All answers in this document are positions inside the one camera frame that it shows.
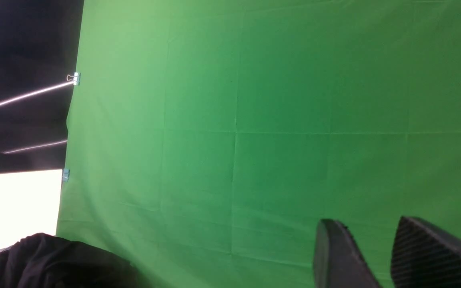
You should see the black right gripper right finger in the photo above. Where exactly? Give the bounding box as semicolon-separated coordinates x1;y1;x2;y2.
390;216;461;288

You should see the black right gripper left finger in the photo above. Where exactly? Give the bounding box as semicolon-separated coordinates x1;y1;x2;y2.
313;219;381;288

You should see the dark gray long-sleeve top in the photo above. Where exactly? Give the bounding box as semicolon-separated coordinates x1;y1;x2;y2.
0;233;152;288

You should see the green backdrop cloth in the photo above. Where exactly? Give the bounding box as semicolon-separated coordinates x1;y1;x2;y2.
56;0;461;288

